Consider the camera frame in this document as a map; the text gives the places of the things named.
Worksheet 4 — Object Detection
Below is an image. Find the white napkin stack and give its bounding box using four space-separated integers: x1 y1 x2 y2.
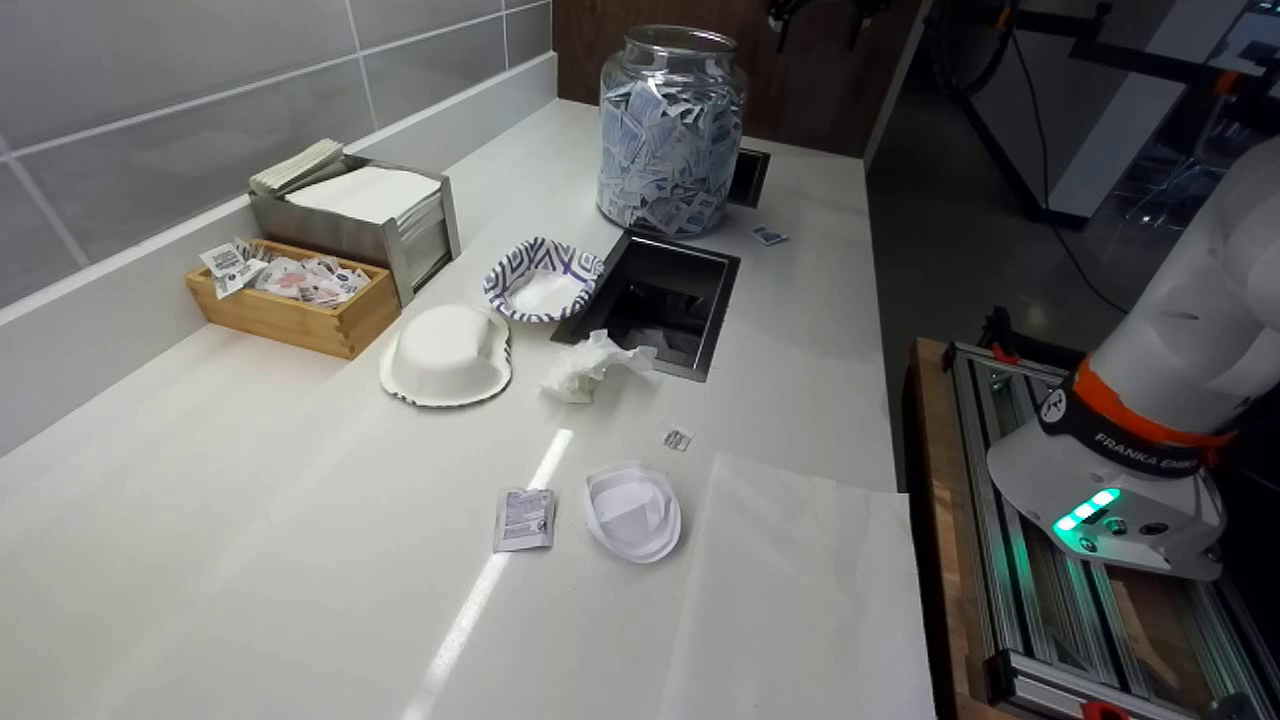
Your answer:
283 161 445 226

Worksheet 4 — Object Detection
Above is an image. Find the grey sachet packet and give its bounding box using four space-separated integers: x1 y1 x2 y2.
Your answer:
488 484 560 557

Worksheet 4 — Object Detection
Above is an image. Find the grey printed sachet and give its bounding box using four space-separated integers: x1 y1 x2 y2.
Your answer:
198 235 270 300

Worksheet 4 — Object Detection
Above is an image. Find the white background panel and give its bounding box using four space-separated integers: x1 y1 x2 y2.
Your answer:
1045 0 1251 225

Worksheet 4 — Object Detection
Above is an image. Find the aluminium extrusion frame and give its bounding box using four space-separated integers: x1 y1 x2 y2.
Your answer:
950 335 1280 720

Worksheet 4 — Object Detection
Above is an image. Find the black counter trash opening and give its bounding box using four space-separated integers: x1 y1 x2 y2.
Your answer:
548 226 744 382

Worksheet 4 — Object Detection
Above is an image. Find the white paper bowl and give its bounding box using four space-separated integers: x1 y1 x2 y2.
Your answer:
375 300 515 410

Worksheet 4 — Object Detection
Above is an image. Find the wooden sachet box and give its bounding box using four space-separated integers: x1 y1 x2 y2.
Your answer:
184 235 404 364

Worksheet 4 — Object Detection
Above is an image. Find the metal napkin dispenser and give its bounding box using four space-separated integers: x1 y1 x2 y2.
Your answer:
246 137 465 302

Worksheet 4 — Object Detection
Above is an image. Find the crumpled white tissue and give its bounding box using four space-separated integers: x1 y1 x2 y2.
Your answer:
537 329 665 409

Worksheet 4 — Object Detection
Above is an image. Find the grey robot base with light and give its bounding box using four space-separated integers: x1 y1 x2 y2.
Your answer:
983 410 1232 584

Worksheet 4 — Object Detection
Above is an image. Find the pink sachets pile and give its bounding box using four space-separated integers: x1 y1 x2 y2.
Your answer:
251 250 373 312

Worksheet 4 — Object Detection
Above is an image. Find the white paper sheet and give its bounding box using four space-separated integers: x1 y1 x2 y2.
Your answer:
655 447 939 720

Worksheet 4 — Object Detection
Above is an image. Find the glass jar of sachets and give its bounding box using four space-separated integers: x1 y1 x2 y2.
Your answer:
591 20 754 243

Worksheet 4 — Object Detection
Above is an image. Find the black counter outlet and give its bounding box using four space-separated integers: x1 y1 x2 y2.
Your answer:
723 138 775 210

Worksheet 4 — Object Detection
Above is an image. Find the black floor cable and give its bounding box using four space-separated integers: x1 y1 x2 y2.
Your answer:
1006 25 1136 314

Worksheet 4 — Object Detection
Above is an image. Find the wooden mounting board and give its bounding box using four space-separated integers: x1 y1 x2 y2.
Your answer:
908 330 1025 720

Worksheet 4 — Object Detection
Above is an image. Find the white plastic lid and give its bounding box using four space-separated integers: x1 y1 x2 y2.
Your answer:
582 461 688 566

